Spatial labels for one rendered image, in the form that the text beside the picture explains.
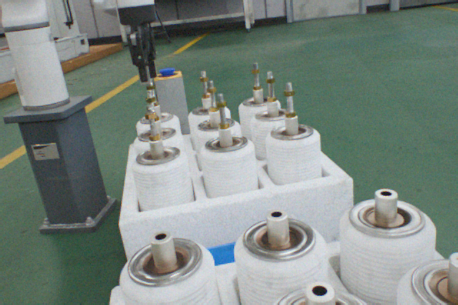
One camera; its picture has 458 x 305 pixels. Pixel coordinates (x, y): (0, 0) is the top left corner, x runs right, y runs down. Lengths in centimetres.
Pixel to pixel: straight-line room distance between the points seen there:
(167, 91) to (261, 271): 72
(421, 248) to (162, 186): 40
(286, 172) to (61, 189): 55
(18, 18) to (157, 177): 48
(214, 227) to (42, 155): 49
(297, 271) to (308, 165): 33
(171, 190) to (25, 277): 42
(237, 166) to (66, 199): 50
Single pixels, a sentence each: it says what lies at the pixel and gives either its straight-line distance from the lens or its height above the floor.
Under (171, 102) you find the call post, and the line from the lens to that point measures 107.
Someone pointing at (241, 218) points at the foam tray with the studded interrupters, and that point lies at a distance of 69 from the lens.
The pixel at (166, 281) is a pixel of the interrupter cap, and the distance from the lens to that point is 41.
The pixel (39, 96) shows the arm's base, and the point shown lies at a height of 33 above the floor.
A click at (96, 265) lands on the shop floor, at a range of 94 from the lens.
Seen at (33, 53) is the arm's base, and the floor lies 42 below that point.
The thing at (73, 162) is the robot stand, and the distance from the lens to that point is 101.
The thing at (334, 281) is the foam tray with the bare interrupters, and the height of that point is 18.
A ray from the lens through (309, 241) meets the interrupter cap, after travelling 44.
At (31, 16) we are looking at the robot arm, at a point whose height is 50.
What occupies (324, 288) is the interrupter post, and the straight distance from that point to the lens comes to 34.
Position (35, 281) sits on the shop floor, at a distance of 96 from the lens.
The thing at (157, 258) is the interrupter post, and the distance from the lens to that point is 42.
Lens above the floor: 50
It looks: 20 degrees down
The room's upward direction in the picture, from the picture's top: 7 degrees counter-clockwise
